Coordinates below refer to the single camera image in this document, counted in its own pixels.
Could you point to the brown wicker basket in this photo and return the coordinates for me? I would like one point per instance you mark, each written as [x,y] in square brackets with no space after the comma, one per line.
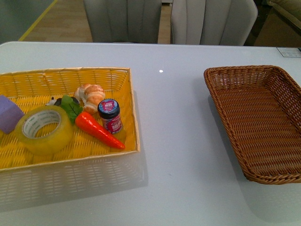
[260,108]

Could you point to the right grey upholstered chair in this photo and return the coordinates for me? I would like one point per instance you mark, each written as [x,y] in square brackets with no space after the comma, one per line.
[212,22]

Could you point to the left grey upholstered chair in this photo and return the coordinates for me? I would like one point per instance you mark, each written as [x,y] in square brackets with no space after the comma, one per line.
[134,21]

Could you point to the toy panda figure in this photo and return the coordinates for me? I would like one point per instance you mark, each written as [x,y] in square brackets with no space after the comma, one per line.
[58,101]

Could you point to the orange toy carrot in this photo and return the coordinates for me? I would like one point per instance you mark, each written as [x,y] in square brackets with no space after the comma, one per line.
[87,123]

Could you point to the purple foam cube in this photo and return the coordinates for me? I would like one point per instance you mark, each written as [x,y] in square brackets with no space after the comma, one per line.
[10,114]

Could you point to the grey upholstered chair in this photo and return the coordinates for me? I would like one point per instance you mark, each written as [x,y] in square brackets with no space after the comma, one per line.
[134,21]
[212,22]

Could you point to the small pink-labelled jar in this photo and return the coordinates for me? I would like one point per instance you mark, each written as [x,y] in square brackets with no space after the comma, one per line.
[109,112]

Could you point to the toy croissant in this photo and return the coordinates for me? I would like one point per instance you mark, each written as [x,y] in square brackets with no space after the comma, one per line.
[91,95]

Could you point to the white label sticker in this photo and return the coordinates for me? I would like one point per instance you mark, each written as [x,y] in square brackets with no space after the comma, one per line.
[290,52]

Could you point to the yellow woven basket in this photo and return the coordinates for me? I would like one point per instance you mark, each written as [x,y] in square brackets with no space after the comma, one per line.
[33,89]

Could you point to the yellow packing tape roll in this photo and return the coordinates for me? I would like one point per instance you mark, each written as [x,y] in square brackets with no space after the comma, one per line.
[32,122]

